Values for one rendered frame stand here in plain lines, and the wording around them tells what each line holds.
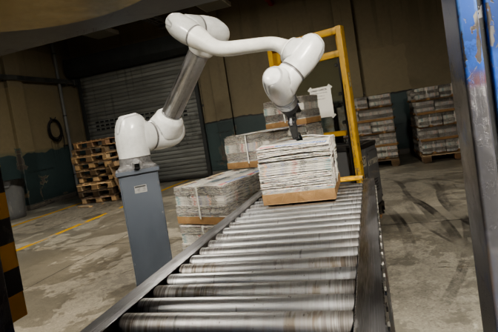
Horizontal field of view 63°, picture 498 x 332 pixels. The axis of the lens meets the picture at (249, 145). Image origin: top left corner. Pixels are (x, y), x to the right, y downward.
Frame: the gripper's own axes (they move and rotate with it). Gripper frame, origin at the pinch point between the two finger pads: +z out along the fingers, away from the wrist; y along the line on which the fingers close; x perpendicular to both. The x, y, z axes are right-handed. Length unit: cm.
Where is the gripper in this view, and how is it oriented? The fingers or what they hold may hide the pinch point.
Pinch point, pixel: (298, 124)
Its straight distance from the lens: 177.5
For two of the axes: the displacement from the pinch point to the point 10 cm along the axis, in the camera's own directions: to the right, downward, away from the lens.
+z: 3.2, 3.7, 8.7
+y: 0.0, 9.2, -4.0
